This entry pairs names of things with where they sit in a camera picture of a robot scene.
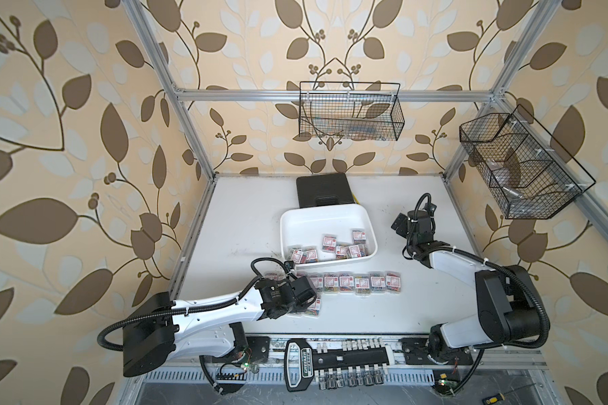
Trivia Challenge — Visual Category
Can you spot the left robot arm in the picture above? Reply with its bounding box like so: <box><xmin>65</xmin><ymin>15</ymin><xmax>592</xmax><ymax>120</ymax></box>
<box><xmin>96</xmin><ymin>258</ymin><xmax>318</xmax><ymax>378</ymax></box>

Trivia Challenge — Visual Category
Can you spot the black wire basket right wall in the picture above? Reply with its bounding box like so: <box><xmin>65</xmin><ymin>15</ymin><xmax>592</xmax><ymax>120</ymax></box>
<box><xmin>459</xmin><ymin>105</ymin><xmax>596</xmax><ymax>220</ymax></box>

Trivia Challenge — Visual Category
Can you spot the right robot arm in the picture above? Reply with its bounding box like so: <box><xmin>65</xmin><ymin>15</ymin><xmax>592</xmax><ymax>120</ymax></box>
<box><xmin>391</xmin><ymin>204</ymin><xmax>551</xmax><ymax>397</ymax></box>

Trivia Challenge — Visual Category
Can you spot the paper clip box removed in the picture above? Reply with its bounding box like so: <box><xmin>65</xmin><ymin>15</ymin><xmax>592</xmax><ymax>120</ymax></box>
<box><xmin>339</xmin><ymin>273</ymin><xmax>355</xmax><ymax>293</ymax></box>
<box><xmin>369</xmin><ymin>272</ymin><xmax>387</xmax><ymax>294</ymax></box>
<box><xmin>354</xmin><ymin>274</ymin><xmax>372</xmax><ymax>296</ymax></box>
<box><xmin>324</xmin><ymin>273</ymin><xmax>340</xmax><ymax>294</ymax></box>
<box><xmin>385</xmin><ymin>272</ymin><xmax>401</xmax><ymax>294</ymax></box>
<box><xmin>304</xmin><ymin>297</ymin><xmax>322</xmax><ymax>317</ymax></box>
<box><xmin>308</xmin><ymin>273</ymin><xmax>324</xmax><ymax>293</ymax></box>

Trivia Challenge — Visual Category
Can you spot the black wire basket back wall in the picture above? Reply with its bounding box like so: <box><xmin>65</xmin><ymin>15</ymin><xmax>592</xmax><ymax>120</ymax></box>
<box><xmin>298</xmin><ymin>80</ymin><xmax>405</xmax><ymax>143</ymax></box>

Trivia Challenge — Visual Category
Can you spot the yellow handled screwdriver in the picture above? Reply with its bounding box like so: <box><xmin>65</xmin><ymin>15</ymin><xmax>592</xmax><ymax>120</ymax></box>
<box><xmin>481</xmin><ymin>383</ymin><xmax>535</xmax><ymax>405</ymax></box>

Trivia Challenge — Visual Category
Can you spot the black wire basket wall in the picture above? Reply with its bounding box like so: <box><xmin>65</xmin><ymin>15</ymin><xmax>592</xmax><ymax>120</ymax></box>
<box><xmin>298</xmin><ymin>80</ymin><xmax>405</xmax><ymax>143</ymax></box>
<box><xmin>459</xmin><ymin>105</ymin><xmax>596</xmax><ymax>220</ymax></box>

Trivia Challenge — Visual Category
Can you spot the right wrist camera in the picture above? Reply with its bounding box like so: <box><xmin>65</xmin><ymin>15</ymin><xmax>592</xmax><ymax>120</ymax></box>
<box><xmin>414</xmin><ymin>192</ymin><xmax>437</xmax><ymax>217</ymax></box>

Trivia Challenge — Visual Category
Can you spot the white plastic storage tray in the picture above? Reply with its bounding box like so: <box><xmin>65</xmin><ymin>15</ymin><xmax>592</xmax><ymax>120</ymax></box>
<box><xmin>280</xmin><ymin>204</ymin><xmax>378</xmax><ymax>269</ymax></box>

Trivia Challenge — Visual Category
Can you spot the black socket set holder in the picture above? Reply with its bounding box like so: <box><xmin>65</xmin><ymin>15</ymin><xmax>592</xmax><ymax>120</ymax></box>
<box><xmin>283</xmin><ymin>339</ymin><xmax>395</xmax><ymax>393</ymax></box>

